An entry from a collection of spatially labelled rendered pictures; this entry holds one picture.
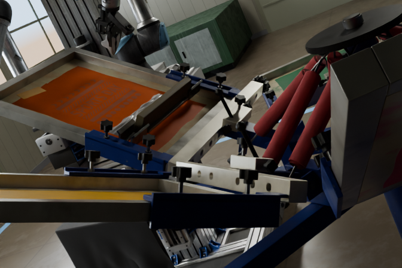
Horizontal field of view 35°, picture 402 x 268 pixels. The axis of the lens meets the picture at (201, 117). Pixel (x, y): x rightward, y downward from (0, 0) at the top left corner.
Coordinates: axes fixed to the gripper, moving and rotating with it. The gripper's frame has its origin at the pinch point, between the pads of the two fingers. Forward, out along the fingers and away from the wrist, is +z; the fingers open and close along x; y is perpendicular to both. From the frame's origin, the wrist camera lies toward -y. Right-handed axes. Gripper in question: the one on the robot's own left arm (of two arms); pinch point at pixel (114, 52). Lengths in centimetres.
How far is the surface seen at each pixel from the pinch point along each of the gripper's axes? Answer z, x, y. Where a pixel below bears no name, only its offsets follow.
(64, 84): 7.3, 24.0, 7.7
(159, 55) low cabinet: 274, -552, 275
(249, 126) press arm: -1, 27, -72
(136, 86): 7.3, 8.9, -16.3
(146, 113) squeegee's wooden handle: -3, 42, -40
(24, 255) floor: 273, -113, 161
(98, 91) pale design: 7.3, 21.6, -6.5
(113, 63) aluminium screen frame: 4.3, 1.7, -0.5
